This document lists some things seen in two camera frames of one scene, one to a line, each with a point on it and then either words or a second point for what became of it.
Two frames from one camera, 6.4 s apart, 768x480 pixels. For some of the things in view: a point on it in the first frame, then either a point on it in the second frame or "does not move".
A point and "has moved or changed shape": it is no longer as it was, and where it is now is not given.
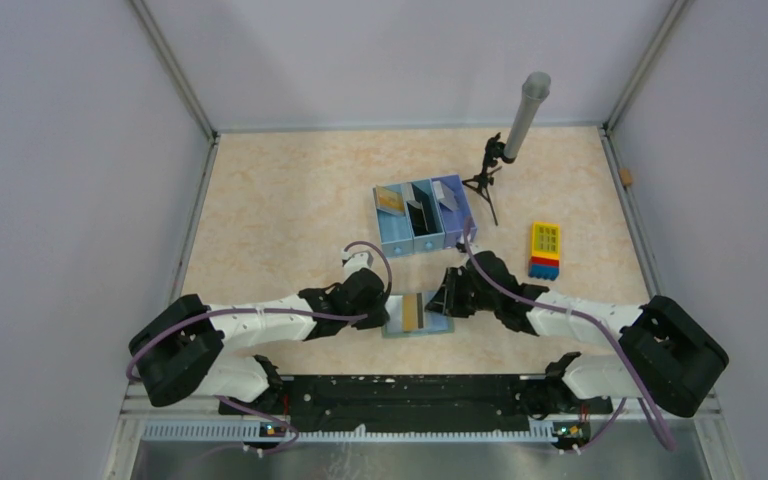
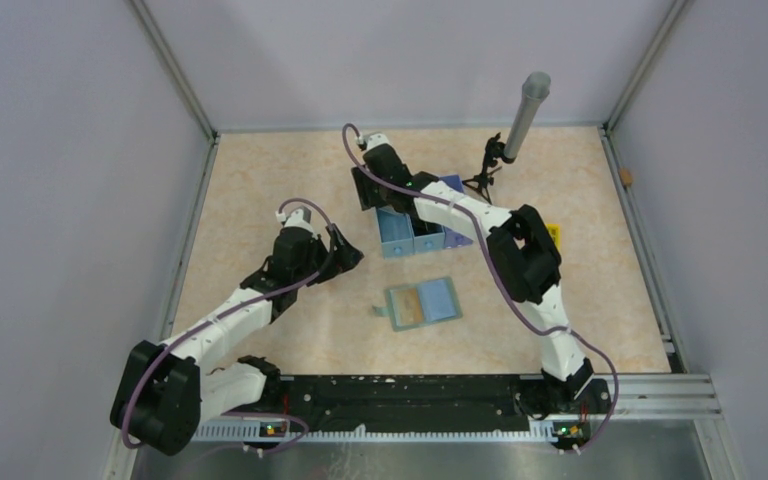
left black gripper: (381, 315) -> (344, 258)
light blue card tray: (394, 205) does not move
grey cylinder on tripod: (535, 89) does not move
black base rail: (346, 403) does not move
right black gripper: (445, 300) -> (362, 184)
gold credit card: (412, 312) has moved or changed shape
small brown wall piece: (626, 177) does not move
